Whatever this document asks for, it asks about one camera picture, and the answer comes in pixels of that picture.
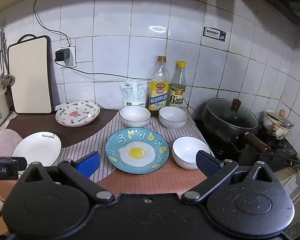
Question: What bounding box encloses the yellow cap vinegar bottle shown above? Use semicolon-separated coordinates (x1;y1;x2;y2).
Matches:
169;61;187;109

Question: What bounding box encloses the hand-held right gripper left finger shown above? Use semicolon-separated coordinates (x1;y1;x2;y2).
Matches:
19;151;115;205

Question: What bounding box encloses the thin black cable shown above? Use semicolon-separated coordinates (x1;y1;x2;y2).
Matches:
54;59;198;117
34;0;215;53

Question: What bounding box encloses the white salt bag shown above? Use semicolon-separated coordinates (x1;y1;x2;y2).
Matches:
120;79;148;107

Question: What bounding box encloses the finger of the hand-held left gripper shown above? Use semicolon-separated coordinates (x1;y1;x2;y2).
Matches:
11;157;28;170

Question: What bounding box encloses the black gas stove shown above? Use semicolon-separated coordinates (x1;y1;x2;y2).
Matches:
194;119;300;173

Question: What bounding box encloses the blue fried egg plate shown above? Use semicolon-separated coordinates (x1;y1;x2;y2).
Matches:
105;127;170;175

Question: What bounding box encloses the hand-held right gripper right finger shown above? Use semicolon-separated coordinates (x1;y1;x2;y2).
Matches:
181;150;275;205

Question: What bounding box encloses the wall sticker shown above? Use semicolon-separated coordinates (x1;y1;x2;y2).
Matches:
202;26;227;43

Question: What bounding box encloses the metal ladle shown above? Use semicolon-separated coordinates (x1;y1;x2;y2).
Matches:
0;29;15;87

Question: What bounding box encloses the glass pot lid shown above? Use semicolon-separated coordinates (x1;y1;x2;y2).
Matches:
206;98;259;130

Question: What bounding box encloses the pink heart patterned plate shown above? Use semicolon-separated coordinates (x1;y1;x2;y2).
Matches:
57;116;99;128
55;101;100;125

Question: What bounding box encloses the white wall socket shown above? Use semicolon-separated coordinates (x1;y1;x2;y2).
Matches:
59;46;77;68

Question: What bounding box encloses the black power adapter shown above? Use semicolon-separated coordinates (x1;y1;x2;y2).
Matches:
55;49;70;62

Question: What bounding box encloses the yellow label cooking wine bottle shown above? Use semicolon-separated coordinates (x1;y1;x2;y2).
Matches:
148;56;170;117

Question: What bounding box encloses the plain white plate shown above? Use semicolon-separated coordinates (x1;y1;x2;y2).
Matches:
12;131;62;167

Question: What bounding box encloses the black cooking pot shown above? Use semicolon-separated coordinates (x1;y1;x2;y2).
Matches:
202;105;272;155

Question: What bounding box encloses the small patterned ceramic pot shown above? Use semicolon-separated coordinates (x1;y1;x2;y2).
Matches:
262;109;294;140

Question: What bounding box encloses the white ribbed bowl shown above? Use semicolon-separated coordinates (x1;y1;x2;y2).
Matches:
159;106;188;130
172;136;211;170
119;105;151;128

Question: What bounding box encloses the white cutting board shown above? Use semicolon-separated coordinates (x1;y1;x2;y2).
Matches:
8;35;53;114

